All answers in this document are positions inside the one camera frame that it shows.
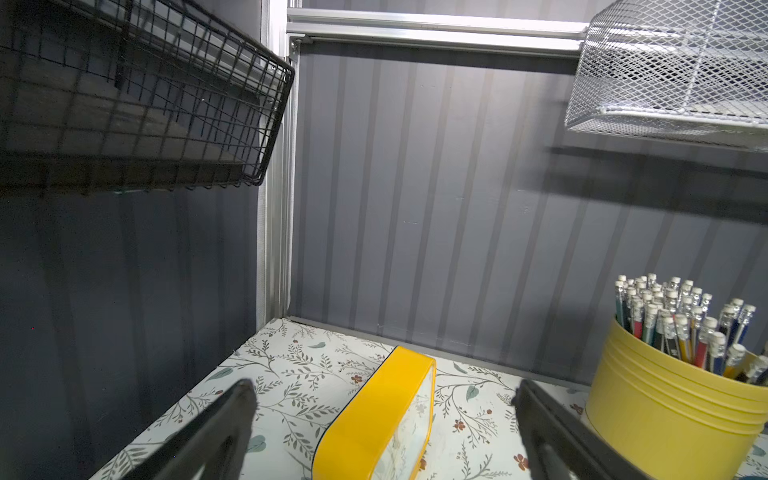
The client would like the bundle of colored pencils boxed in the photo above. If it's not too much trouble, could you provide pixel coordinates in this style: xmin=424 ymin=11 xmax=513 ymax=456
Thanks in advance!
xmin=614 ymin=273 xmax=767 ymax=387

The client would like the black wire wall basket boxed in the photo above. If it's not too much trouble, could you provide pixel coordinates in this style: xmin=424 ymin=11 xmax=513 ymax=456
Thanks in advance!
xmin=1 ymin=1 xmax=295 ymax=195

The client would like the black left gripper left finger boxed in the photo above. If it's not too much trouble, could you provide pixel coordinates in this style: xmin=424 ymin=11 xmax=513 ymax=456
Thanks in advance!
xmin=125 ymin=379 xmax=257 ymax=479

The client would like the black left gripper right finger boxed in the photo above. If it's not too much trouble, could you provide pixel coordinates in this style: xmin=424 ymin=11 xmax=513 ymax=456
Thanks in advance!
xmin=513 ymin=379 xmax=647 ymax=480

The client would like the yellow pencil cup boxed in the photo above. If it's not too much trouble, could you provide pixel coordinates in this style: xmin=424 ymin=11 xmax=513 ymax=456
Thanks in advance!
xmin=582 ymin=321 xmax=767 ymax=479

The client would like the white mesh wall basket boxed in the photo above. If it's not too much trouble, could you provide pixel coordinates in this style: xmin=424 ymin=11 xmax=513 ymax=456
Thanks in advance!
xmin=564 ymin=1 xmax=767 ymax=153

